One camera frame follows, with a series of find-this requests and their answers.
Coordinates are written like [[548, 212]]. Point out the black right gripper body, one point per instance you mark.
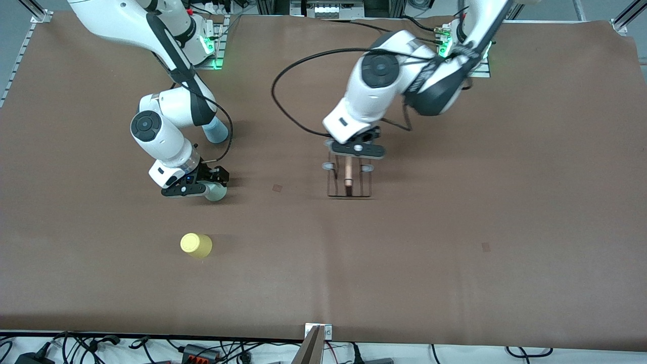
[[208, 173]]

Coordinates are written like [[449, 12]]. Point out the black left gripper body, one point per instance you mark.
[[367, 136]]

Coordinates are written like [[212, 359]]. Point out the pale green plastic cup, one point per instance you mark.
[[217, 193]]

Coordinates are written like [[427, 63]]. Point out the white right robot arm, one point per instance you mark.
[[162, 141]]

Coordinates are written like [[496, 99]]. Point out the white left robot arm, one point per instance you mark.
[[384, 96]]

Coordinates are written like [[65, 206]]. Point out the light blue plastic cup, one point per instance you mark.
[[218, 132]]

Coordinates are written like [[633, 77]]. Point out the yellow plastic cup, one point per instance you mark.
[[197, 246]]

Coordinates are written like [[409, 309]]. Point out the brass connector plug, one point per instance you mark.
[[443, 32]]

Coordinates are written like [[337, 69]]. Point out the white power strip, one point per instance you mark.
[[328, 9]]

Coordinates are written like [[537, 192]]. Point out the brown table cover sheet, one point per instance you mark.
[[404, 278]]

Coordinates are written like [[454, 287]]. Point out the black box with orange buttons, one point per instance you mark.
[[199, 352]]

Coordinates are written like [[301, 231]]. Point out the black power adapter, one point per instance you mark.
[[35, 358]]

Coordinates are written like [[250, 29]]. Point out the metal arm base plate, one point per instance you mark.
[[482, 72], [218, 50]]

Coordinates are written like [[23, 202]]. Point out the small metal bracket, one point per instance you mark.
[[318, 329]]

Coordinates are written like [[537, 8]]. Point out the grey camera mounting pole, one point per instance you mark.
[[309, 351]]

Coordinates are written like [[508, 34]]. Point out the perforated silver edge rail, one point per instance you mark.
[[17, 60]]

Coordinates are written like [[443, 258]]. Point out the aluminium frame profile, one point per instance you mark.
[[628, 16], [36, 11]]

